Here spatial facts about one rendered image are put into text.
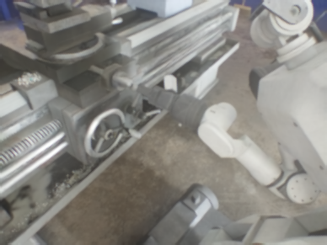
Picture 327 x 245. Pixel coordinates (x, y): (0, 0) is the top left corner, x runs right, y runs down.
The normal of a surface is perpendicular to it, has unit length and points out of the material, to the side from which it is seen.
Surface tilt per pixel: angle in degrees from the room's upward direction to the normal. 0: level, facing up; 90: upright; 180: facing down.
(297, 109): 82
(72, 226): 0
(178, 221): 0
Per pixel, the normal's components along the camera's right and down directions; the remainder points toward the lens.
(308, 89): -0.94, 0.07
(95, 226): 0.04, -0.74
